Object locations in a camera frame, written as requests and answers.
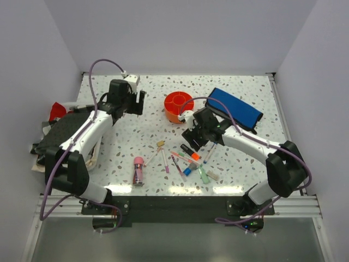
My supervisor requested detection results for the black orange highlighter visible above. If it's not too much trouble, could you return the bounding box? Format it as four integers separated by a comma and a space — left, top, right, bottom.
180, 144, 200, 160

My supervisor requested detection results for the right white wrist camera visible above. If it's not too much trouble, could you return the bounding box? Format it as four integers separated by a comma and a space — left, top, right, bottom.
178, 110, 195, 130

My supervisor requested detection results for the green capped orange marker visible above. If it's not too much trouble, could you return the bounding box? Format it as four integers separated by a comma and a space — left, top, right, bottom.
170, 151, 201, 165

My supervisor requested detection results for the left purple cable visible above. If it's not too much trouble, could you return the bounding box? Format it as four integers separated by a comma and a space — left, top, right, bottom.
39, 58, 129, 234

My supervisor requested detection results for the blue grey glue stick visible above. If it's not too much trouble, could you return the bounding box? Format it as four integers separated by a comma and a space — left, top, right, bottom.
183, 163, 197, 176

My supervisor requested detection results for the pink capped glitter tube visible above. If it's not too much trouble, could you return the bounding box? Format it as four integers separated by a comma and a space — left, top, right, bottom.
133, 157, 144, 186

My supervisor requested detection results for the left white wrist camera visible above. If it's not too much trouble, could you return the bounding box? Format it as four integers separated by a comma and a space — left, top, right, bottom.
123, 74, 140, 90

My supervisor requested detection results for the pile of folded cloths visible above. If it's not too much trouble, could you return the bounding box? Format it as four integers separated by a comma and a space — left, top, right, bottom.
32, 103, 111, 176

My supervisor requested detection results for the small tan eraser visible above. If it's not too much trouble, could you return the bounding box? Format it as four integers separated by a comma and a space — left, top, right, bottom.
157, 140, 165, 147

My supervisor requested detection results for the aluminium frame rail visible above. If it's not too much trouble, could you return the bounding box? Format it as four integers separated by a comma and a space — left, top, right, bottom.
34, 194, 91, 218

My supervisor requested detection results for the green correction tape pen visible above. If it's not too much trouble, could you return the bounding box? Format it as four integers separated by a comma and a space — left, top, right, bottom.
198, 164, 210, 184

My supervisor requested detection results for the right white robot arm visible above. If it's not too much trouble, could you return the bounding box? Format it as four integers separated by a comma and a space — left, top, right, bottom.
178, 108, 308, 215

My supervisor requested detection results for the orange round organizer container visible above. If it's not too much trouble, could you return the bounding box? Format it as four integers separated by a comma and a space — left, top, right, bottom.
164, 91, 192, 124

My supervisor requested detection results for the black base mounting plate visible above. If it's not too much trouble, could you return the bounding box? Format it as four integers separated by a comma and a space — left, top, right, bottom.
80, 196, 275, 228

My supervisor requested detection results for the blue capped white marker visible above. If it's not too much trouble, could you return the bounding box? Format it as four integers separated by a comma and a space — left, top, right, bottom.
203, 143, 217, 164

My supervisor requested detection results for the blue black pencil pouch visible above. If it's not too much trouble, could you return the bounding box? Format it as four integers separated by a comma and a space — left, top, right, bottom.
205, 88, 263, 135

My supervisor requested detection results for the dark red gel pen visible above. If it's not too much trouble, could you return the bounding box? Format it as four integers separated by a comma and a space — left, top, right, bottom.
171, 155, 186, 182

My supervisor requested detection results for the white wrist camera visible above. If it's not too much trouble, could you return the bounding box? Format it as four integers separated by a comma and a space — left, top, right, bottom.
178, 110, 195, 130
123, 74, 140, 90

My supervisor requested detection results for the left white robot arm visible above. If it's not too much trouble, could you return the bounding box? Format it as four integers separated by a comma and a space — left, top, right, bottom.
40, 75, 146, 214

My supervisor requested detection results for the beige rectangular eraser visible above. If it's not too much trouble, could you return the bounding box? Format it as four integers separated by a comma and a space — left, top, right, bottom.
207, 171, 219, 181

